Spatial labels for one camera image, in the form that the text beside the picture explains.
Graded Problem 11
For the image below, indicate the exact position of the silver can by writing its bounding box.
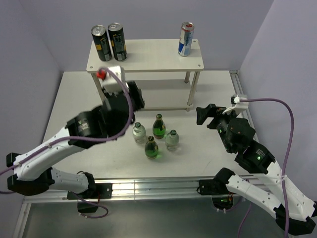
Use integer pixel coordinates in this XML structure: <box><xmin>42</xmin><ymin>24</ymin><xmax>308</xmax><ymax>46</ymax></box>
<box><xmin>178</xmin><ymin>22</ymin><xmax>195</xmax><ymax>57</ymax></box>

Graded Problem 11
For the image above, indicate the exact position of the white two-tier shelf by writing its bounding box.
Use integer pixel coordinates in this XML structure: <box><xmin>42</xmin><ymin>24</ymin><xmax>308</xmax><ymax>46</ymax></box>
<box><xmin>86</xmin><ymin>39</ymin><xmax>204</xmax><ymax>111</ymax></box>

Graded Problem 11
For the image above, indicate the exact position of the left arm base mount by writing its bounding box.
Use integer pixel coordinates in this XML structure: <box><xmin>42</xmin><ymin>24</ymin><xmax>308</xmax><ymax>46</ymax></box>
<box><xmin>66</xmin><ymin>183</ymin><xmax>112</xmax><ymax>219</ymax></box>

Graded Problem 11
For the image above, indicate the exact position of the green glass bottle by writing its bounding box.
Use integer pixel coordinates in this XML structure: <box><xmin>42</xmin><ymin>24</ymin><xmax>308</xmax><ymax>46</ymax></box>
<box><xmin>145</xmin><ymin>136</ymin><xmax>159</xmax><ymax>159</ymax></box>
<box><xmin>152</xmin><ymin>114</ymin><xmax>166</xmax><ymax>139</ymax></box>

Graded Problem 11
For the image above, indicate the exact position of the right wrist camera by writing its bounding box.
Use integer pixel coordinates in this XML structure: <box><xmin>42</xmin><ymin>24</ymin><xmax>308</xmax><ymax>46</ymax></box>
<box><xmin>222</xmin><ymin>94</ymin><xmax>249</xmax><ymax>116</ymax></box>

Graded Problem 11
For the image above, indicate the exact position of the clear soda bottle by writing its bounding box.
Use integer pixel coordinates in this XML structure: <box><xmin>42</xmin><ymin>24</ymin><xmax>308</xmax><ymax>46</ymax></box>
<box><xmin>132</xmin><ymin>122</ymin><xmax>147</xmax><ymax>144</ymax></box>
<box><xmin>165</xmin><ymin>129</ymin><xmax>179</xmax><ymax>151</ymax></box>

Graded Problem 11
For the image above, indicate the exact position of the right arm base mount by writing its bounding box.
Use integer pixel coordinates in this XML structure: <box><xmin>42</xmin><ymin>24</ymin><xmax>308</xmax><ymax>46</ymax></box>
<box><xmin>196</xmin><ymin>179</ymin><xmax>234</xmax><ymax>213</ymax></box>

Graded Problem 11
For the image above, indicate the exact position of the green glass bottle front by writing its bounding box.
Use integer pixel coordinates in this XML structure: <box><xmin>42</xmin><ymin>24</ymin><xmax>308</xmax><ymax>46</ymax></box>
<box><xmin>145</xmin><ymin>136</ymin><xmax>159</xmax><ymax>159</ymax></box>

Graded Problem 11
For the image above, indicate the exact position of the black can left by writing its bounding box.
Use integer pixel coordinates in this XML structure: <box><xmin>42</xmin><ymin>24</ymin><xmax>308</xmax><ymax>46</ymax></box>
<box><xmin>91</xmin><ymin>25</ymin><xmax>112</xmax><ymax>61</ymax></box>

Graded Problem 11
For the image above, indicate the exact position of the black can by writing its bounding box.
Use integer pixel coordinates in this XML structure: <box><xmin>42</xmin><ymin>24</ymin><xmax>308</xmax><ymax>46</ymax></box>
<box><xmin>107</xmin><ymin>23</ymin><xmax>127</xmax><ymax>61</ymax></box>
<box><xmin>91</xmin><ymin>25</ymin><xmax>112</xmax><ymax>61</ymax></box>

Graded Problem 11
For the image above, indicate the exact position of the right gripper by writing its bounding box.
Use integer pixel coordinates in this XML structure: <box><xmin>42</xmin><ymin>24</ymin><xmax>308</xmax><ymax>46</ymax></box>
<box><xmin>195</xmin><ymin>102</ymin><xmax>239</xmax><ymax>152</ymax></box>

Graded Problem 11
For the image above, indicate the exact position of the aluminium rail frame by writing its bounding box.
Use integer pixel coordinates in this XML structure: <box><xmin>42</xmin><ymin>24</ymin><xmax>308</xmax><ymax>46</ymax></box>
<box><xmin>13</xmin><ymin>71</ymin><xmax>283</xmax><ymax>238</ymax></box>

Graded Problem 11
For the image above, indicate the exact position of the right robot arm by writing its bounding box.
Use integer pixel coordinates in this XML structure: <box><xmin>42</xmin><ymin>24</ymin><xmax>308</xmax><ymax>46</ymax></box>
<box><xmin>196</xmin><ymin>104</ymin><xmax>317</xmax><ymax>236</ymax></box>

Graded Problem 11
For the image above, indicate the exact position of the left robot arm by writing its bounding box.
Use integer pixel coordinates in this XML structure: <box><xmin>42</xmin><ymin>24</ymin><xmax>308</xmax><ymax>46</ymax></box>
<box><xmin>6</xmin><ymin>81</ymin><xmax>145</xmax><ymax>198</ymax></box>

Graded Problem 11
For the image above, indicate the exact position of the black can right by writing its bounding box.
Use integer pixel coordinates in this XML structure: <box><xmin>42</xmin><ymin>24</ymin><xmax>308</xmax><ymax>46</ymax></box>
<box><xmin>107</xmin><ymin>23</ymin><xmax>127</xmax><ymax>61</ymax></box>

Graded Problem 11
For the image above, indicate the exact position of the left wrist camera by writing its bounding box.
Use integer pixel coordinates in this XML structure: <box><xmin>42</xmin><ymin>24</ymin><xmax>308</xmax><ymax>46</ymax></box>
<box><xmin>97</xmin><ymin>66</ymin><xmax>128</xmax><ymax>94</ymax></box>

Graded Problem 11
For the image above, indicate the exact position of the green glass bottle rear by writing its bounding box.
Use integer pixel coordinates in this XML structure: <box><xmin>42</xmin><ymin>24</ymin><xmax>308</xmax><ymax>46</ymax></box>
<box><xmin>152</xmin><ymin>114</ymin><xmax>166</xmax><ymax>139</ymax></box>

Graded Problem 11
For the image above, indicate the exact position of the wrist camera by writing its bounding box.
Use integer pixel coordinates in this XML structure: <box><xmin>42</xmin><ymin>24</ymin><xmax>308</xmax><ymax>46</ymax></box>
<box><xmin>222</xmin><ymin>94</ymin><xmax>249</xmax><ymax>116</ymax></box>
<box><xmin>97</xmin><ymin>66</ymin><xmax>128</xmax><ymax>94</ymax></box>

